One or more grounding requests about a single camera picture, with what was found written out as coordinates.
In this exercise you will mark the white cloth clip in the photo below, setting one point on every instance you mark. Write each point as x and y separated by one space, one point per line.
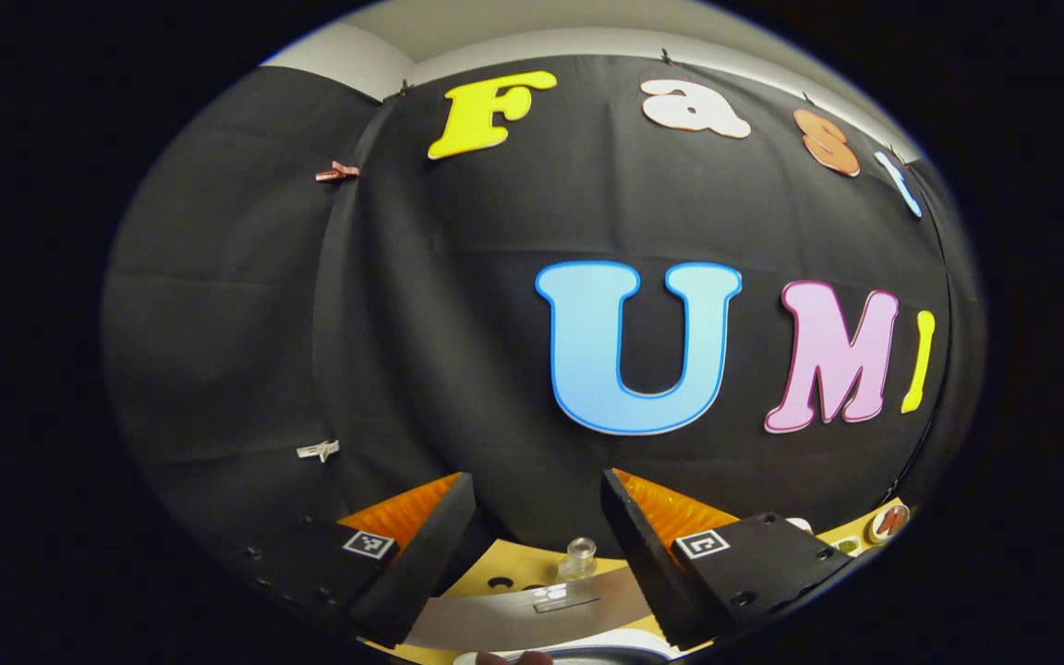
318 450

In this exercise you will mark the red heart-shaped meat slice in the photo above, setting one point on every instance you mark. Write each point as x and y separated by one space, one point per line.
889 523

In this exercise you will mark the copper cloth clip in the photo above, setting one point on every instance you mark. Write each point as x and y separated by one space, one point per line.
336 172

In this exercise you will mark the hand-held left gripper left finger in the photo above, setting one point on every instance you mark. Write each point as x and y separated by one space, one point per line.
426 563

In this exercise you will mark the small glass bottle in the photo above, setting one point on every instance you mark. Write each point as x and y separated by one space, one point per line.
578 559

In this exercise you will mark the black backdrop cloth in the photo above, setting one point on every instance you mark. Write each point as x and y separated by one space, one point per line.
458 323

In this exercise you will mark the white rice cooker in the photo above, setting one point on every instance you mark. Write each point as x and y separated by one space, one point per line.
495 619

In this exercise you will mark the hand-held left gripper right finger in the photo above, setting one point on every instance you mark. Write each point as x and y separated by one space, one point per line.
643 563

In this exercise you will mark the white round plate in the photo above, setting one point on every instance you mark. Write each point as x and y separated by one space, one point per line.
872 531

